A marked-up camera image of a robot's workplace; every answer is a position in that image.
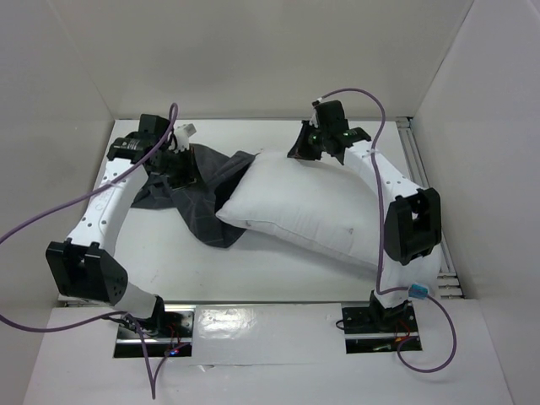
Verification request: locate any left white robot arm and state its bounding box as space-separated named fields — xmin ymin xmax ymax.
xmin=46 ymin=114 xmax=196 ymax=337

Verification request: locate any aluminium rail frame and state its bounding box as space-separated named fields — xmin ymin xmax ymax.
xmin=394 ymin=116 xmax=465 ymax=300

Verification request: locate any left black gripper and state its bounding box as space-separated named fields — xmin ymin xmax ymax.
xmin=151 ymin=146 xmax=207 ymax=193

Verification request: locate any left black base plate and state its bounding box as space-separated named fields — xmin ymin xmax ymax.
xmin=113 ymin=305 xmax=195 ymax=359

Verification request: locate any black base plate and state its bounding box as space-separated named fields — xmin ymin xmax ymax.
xmin=335 ymin=304 xmax=423 ymax=354
xmin=113 ymin=305 xmax=195 ymax=359

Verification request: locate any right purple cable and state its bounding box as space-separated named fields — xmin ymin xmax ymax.
xmin=311 ymin=87 xmax=455 ymax=374

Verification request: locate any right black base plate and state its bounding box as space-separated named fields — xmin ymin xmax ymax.
xmin=335 ymin=304 xmax=423 ymax=354

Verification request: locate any purple cable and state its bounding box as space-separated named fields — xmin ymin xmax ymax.
xmin=0 ymin=102 xmax=191 ymax=400
xmin=311 ymin=87 xmax=455 ymax=374

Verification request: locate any dark grey checked pillowcase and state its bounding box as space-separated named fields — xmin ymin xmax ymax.
xmin=132 ymin=143 xmax=256 ymax=248

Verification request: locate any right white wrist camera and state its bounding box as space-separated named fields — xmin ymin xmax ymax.
xmin=310 ymin=98 xmax=327 ymax=127

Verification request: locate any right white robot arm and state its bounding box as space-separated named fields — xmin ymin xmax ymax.
xmin=288 ymin=100 xmax=442 ymax=331

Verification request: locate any white pillow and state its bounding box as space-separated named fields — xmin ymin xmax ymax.
xmin=214 ymin=149 xmax=444 ymax=305

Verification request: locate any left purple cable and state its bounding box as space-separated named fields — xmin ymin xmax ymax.
xmin=0 ymin=102 xmax=191 ymax=400

